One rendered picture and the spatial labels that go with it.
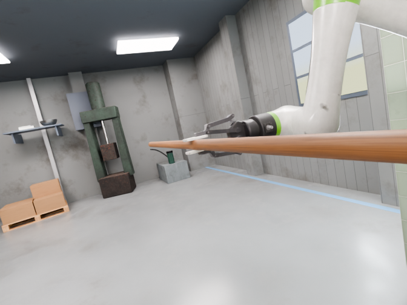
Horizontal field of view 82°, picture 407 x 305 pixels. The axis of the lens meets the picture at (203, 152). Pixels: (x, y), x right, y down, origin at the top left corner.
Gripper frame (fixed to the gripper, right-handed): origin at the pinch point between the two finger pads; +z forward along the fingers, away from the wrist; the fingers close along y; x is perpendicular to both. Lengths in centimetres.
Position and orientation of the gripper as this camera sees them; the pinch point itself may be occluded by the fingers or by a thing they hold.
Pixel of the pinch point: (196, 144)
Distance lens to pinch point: 69.3
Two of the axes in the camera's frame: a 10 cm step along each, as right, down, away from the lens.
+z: -9.0, 2.4, -3.6
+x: -3.8, -0.3, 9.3
